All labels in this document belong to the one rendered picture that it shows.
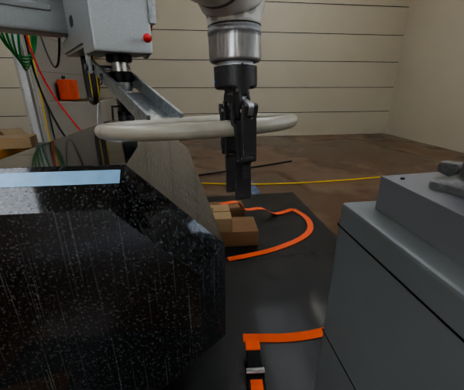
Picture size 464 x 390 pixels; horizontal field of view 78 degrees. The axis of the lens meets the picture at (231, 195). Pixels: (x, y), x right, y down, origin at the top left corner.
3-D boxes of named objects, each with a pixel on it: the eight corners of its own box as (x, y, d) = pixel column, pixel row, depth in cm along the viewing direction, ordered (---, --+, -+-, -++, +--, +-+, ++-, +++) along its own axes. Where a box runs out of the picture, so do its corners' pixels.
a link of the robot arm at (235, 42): (248, 35, 54) (248, 70, 56) (201, 32, 51) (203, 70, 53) (271, 22, 46) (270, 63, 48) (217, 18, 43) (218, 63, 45)
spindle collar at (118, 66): (107, 90, 124) (94, 8, 113) (129, 90, 129) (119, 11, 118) (114, 91, 115) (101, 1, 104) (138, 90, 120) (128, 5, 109)
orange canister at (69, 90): (56, 103, 373) (50, 75, 362) (70, 100, 420) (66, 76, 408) (73, 103, 376) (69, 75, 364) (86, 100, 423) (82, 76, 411)
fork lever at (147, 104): (84, 71, 131) (82, 59, 128) (127, 72, 141) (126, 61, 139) (135, 131, 87) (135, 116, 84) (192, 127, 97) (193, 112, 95)
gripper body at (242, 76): (266, 62, 48) (265, 120, 50) (245, 68, 55) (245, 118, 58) (222, 61, 45) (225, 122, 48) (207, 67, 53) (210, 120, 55)
